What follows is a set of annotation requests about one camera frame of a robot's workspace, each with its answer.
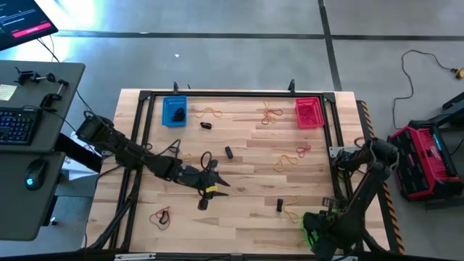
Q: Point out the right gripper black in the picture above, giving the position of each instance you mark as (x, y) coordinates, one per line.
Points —
(326, 232)

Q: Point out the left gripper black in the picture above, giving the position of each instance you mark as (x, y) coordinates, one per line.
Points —
(203, 179)

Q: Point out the yellow rubber band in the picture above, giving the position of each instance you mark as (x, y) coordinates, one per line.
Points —
(279, 167)
(186, 156)
(203, 109)
(290, 215)
(267, 108)

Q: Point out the black clip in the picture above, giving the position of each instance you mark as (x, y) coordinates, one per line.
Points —
(180, 111)
(280, 205)

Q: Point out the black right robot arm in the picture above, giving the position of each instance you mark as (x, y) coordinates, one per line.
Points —
(362, 195)

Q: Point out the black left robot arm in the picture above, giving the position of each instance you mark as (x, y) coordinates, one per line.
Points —
(137, 157)

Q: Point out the yellow tape tag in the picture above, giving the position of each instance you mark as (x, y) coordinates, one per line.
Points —
(211, 189)

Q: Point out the green plastic basket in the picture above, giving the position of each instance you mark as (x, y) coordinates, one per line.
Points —
(311, 235)

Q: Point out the black yellow hazard strip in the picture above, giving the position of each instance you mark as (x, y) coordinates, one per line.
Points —
(393, 232)

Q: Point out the blue plastic basket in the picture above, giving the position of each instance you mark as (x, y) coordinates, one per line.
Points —
(166, 103)

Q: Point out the black table edge clamp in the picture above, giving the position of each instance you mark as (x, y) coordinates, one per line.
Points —
(176, 87)
(291, 86)

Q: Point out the red black tool case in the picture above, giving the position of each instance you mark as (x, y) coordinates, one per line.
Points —
(420, 163)

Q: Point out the red plastic basket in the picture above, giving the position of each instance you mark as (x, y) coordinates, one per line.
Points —
(301, 101)

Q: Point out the white paper box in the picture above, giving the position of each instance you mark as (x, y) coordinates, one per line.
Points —
(76, 170)

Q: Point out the black metal stand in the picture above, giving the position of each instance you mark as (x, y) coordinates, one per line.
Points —
(455, 101)

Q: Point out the black computer mouse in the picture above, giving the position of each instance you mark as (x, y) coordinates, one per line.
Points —
(35, 174)

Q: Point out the black desk clamp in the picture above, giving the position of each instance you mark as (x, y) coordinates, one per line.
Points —
(52, 97)
(27, 77)

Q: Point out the grey desk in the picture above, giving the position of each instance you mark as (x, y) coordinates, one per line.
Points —
(21, 203)

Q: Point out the black keyboard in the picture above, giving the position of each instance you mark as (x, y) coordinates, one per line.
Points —
(16, 125)

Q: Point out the pale sticky note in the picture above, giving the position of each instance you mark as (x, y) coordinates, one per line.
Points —
(7, 92)

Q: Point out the black computer monitor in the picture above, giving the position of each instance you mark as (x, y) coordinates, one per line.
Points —
(21, 18)

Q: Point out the grey metal base plate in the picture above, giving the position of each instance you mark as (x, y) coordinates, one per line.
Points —
(335, 149)

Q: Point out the black metal table frame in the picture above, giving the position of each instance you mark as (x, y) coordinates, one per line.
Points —
(235, 94)

